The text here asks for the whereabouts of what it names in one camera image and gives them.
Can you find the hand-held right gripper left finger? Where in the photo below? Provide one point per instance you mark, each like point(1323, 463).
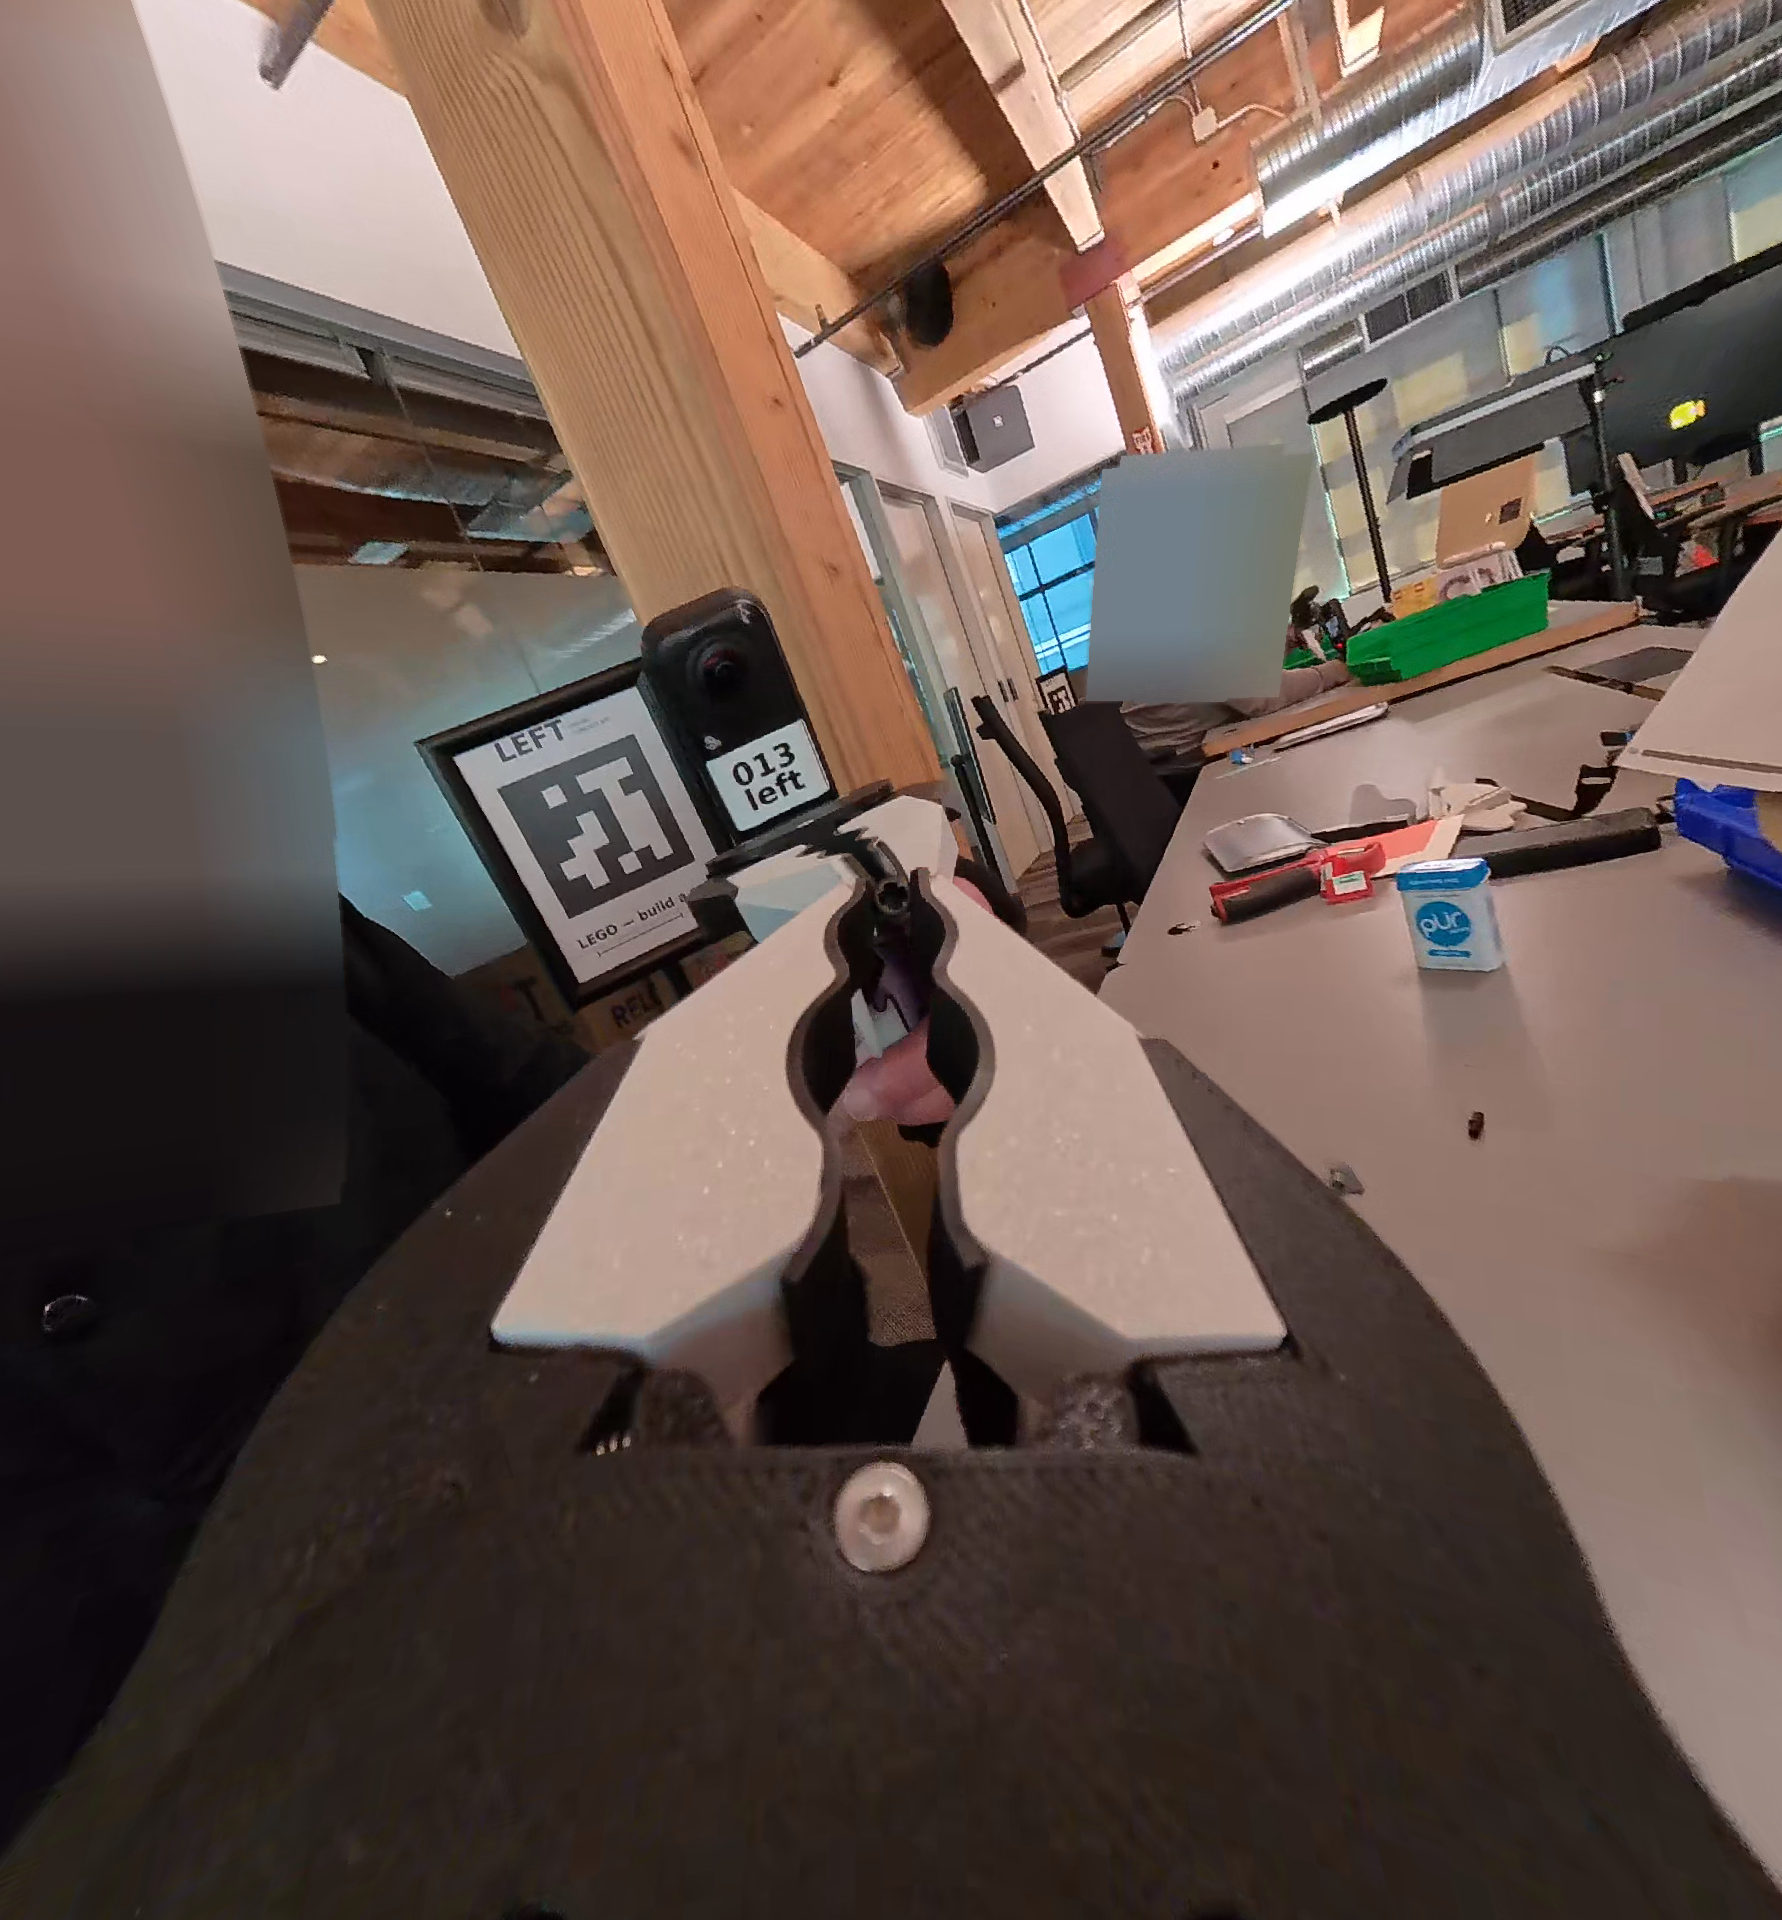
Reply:
point(652, 1200)

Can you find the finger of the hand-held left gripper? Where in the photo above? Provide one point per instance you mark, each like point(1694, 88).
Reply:
point(929, 832)
point(794, 894)

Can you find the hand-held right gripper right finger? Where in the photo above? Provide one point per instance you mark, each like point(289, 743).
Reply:
point(1115, 1200)

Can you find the black lego connector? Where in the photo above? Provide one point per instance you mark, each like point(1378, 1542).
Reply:
point(891, 907)

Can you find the lego instruction booklet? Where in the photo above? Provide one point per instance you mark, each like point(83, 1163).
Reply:
point(1763, 660)

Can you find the blue bin with lego bags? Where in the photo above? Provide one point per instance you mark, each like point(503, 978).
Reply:
point(1731, 832)

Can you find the person's left hand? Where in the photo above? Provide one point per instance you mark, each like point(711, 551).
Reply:
point(901, 1086)

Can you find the black office chair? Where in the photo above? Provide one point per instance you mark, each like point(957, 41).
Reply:
point(1115, 794)

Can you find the wooden pillar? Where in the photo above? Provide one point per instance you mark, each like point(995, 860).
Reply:
point(607, 373)

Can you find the grey pouch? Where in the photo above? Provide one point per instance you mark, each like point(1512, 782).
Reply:
point(1259, 840)

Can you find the silver laptop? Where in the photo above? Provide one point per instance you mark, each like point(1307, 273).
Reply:
point(1334, 725)

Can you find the blue white mint tin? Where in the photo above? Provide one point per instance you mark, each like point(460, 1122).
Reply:
point(1450, 923)

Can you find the red card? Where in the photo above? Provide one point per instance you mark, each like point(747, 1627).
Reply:
point(1423, 843)

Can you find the white cardboard cutouts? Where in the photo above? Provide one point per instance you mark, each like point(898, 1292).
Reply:
point(1492, 810)

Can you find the stacked green plastic bins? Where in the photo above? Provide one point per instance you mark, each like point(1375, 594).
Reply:
point(1447, 637)

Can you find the black power bank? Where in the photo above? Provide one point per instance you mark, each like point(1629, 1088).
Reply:
point(1567, 843)

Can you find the black floor lamp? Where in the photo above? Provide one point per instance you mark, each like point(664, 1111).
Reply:
point(1350, 392)

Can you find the black computer monitor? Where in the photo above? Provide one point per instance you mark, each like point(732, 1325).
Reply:
point(1731, 360)

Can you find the black wall speaker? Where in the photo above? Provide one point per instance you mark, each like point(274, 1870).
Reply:
point(998, 428)

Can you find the silver air duct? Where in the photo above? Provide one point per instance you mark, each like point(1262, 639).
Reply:
point(1431, 135)

